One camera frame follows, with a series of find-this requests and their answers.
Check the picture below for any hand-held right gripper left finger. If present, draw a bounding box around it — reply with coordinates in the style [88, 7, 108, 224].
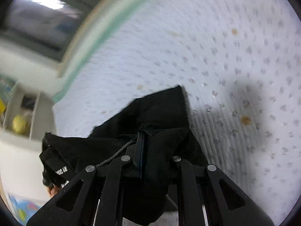
[27, 127, 147, 226]

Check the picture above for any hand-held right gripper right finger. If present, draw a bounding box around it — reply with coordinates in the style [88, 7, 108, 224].
[169, 156, 275, 226]

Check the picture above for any black hooded jacket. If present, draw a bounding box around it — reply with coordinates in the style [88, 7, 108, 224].
[39, 84, 208, 226]

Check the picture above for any person's left hand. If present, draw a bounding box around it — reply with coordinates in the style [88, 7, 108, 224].
[46, 186, 60, 198]

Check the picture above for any colourful printed sheet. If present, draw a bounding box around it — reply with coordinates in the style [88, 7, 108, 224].
[7, 193, 45, 225]

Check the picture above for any white bookshelf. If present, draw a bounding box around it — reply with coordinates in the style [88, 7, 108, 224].
[0, 73, 57, 142]

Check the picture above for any yellow globe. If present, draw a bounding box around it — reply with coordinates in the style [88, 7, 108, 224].
[12, 115, 31, 136]

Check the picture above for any white floral quilt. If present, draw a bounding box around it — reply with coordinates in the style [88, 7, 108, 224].
[52, 0, 301, 226]

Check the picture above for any dark framed window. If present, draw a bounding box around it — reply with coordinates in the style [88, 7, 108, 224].
[0, 0, 132, 62]

